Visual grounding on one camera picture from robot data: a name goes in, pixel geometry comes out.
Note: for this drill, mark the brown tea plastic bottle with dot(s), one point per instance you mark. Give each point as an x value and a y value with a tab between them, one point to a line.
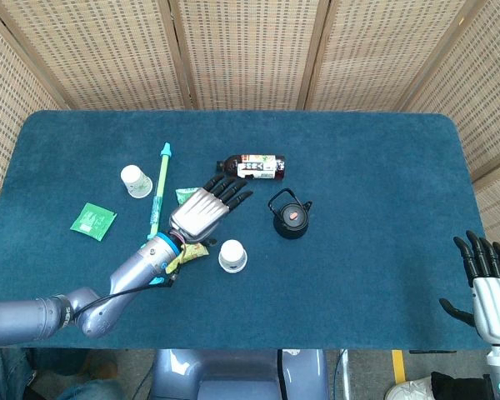
256	167

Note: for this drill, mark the green tea sachet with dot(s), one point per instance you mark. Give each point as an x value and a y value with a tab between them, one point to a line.
185	194
92	221

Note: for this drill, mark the yellow-green tissue packet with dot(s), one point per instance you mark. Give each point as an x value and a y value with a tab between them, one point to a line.
191	253

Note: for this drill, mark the paper cup green flower print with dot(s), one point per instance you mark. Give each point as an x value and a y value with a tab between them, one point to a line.
135	181

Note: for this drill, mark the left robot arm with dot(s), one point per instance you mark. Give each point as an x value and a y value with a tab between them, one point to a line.
121	283

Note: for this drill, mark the blue jeans leg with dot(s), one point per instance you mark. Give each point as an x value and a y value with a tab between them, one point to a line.
46	375

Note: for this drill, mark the grey robot torso base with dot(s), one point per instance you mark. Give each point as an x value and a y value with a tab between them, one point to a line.
237	375

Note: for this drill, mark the paper cup blue-green flower print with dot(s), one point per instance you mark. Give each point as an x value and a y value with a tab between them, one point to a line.
232	255

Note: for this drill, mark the green blue water pump toy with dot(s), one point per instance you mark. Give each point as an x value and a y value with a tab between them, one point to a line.
160	187

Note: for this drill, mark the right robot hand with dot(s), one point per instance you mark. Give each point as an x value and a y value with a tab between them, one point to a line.
493	300

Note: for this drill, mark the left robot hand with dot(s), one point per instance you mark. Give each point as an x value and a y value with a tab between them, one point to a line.
198	212

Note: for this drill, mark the white shoe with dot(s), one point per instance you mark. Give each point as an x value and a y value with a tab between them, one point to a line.
408	391

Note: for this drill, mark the black kettle orange knob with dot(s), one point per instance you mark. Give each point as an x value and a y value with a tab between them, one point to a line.
291	218

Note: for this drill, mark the woven wooden folding screen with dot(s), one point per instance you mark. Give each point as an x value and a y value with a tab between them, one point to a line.
250	50

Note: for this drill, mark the blue tablecloth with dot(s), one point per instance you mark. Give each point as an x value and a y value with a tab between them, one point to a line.
358	175

